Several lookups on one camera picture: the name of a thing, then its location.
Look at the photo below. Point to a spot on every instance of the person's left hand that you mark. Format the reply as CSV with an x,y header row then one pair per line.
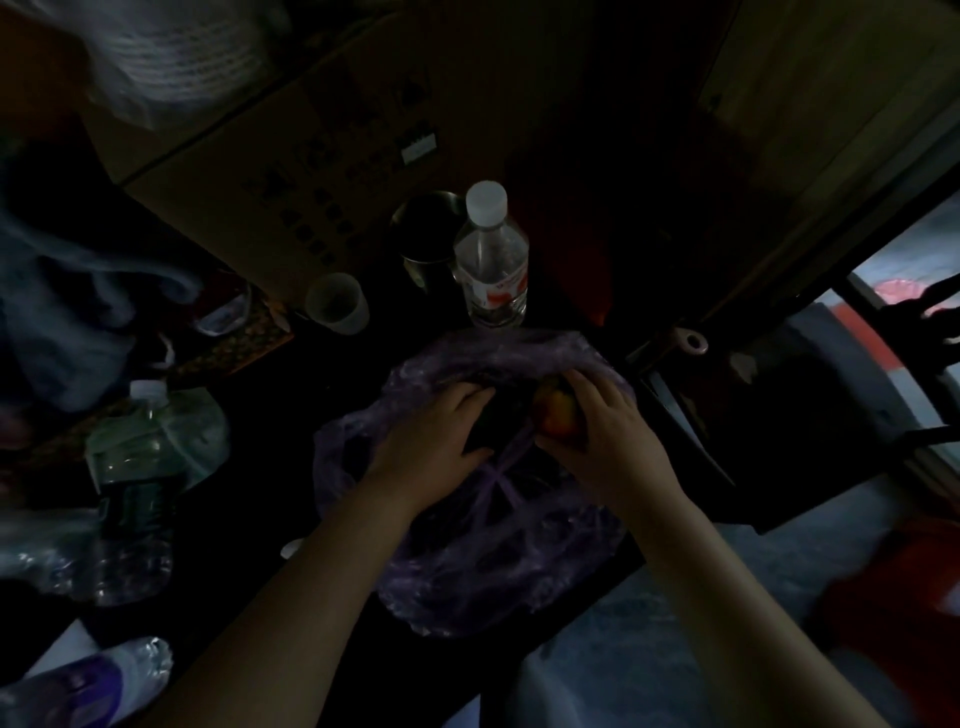
x,y
424,450

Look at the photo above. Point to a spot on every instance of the person's right hand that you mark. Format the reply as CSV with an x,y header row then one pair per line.
x,y
611,450

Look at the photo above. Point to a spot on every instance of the person's left thumb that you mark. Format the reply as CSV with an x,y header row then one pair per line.
x,y
472,457

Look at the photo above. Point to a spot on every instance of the person's right fingers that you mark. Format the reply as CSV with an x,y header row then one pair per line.
x,y
592,397

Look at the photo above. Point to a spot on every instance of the red yellow apple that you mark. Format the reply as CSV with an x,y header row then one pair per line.
x,y
556,412

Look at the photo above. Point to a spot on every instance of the purple plastic bag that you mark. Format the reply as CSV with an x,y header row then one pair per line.
x,y
495,540

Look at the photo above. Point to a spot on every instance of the person's left forearm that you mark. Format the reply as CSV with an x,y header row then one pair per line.
x,y
292,607

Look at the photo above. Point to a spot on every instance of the person's right forearm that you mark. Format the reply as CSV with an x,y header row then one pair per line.
x,y
742,622

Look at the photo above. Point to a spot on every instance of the clear water bottle white cap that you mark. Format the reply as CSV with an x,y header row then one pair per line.
x,y
491,259

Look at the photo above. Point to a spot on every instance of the white plastic cup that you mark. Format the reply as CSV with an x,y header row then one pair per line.
x,y
337,302

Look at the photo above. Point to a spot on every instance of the dark metal cup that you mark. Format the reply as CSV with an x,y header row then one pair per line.
x,y
427,236

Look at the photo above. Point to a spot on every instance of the small glass bowl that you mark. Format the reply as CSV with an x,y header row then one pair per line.
x,y
221,307

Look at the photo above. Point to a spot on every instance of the patterned brown mat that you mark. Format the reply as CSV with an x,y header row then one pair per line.
x,y
187,367

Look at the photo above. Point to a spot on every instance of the large green water jug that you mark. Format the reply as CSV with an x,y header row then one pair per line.
x,y
146,465

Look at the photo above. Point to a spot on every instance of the brown cardboard box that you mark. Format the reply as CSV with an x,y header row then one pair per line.
x,y
315,165

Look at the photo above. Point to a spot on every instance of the wooden cabinet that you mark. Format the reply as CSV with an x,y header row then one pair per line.
x,y
832,135

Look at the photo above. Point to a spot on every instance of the red plastic stool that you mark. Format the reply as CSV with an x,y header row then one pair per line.
x,y
896,600

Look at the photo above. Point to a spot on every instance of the crumpled clear plastic bottle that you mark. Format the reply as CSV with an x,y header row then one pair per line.
x,y
52,551

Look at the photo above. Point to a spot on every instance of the grey blue cloth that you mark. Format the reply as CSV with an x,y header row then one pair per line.
x,y
67,300

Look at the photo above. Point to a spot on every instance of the clear bottle purple label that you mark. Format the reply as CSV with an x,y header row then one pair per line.
x,y
82,686

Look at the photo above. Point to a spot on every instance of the white plastic bag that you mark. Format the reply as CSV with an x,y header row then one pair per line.
x,y
172,52

